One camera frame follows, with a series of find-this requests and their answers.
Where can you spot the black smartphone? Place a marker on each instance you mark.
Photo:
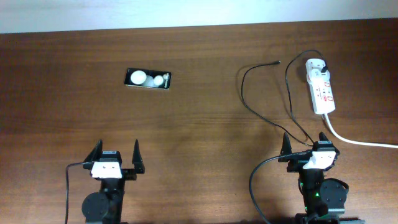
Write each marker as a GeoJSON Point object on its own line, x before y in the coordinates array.
{"type": "Point", "coordinates": [144, 78]}

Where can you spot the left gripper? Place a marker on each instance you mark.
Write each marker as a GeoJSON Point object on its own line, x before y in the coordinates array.
{"type": "Point", "coordinates": [130, 173]}

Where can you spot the white power strip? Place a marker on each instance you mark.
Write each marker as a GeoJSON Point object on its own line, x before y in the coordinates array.
{"type": "Point", "coordinates": [321, 93]}

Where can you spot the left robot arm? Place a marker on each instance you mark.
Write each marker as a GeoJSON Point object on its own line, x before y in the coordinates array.
{"type": "Point", "coordinates": [105, 206]}

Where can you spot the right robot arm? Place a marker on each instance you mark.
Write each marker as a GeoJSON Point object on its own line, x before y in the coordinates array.
{"type": "Point", "coordinates": [324, 198]}

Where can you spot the white USB charger plug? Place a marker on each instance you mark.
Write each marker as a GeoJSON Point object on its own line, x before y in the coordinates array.
{"type": "Point", "coordinates": [316, 75]}

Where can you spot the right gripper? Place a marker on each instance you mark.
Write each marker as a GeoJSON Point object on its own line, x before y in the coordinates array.
{"type": "Point", "coordinates": [296, 161]}

